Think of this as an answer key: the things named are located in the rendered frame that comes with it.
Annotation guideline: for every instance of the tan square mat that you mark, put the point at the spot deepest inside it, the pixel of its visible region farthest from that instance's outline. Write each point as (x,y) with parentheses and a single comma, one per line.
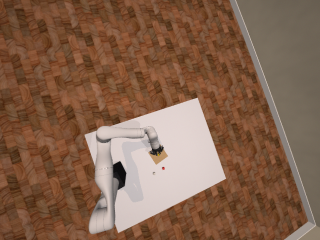
(158,159)

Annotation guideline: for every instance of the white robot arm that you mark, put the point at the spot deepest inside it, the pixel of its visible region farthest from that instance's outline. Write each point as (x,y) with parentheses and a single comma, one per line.
(103,219)

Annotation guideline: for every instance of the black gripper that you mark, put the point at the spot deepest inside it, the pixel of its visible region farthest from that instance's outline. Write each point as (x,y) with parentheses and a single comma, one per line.
(159,150)

